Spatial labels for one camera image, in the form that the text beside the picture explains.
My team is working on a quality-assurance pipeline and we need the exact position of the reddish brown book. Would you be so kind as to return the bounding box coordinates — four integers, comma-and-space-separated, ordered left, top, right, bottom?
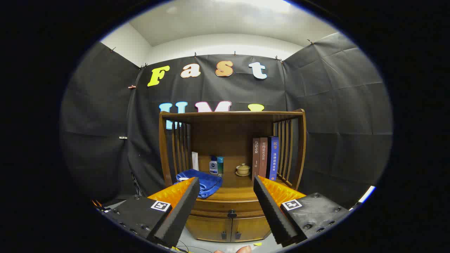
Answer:
259, 137, 268, 178

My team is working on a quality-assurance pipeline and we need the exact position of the blue book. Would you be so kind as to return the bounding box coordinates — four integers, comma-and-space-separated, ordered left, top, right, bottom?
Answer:
266, 136, 280, 181

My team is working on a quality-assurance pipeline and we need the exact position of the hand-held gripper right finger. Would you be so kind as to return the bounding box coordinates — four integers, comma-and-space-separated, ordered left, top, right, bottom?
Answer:
253, 176, 350, 247

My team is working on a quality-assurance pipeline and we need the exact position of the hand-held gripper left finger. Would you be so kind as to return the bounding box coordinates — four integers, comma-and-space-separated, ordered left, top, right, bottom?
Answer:
102, 177, 200, 248

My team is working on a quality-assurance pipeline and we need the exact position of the wooden countertop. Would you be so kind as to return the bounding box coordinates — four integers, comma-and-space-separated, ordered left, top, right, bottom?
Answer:
165, 169, 297, 202

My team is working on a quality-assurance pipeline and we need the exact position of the dark brown book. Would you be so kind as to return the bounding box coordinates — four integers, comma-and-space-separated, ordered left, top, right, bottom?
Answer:
252, 138, 261, 180

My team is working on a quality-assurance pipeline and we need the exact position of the brown wooden cabinet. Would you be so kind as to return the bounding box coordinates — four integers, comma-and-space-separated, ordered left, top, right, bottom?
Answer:
158, 109, 307, 244

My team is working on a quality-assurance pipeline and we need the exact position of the wooden cabinet door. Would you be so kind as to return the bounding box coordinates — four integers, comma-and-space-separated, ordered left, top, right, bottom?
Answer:
231, 216, 272, 243
186, 215, 232, 243

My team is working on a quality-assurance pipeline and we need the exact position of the folded blue towel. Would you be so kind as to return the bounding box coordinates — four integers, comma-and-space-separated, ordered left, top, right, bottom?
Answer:
175, 169, 223, 199

